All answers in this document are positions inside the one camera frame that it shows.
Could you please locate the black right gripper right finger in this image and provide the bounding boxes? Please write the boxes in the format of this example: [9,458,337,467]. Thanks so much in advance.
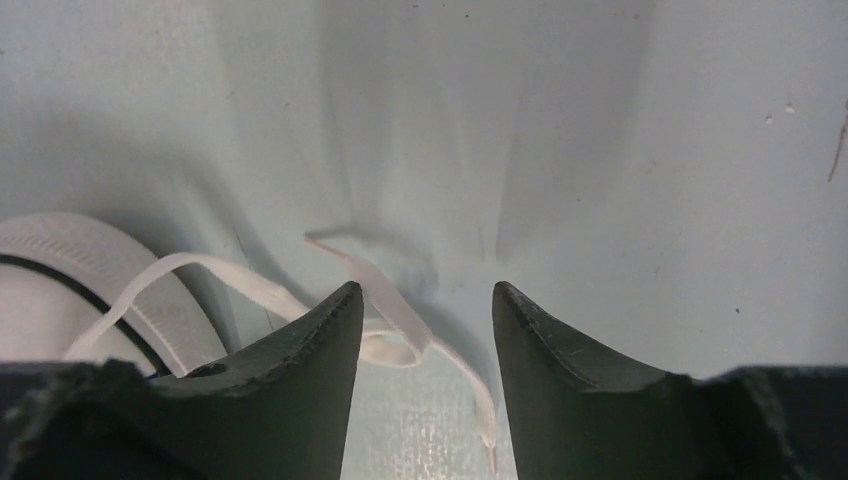
[492,281,847,479]

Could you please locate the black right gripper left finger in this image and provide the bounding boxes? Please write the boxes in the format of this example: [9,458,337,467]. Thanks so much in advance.
[1,282,364,479]

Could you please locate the white shoelace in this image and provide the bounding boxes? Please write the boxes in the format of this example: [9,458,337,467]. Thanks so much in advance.
[62,236,498,475]

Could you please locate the blue sneaker laces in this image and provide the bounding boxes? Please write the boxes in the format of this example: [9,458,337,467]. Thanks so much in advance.
[1,212,227,376]

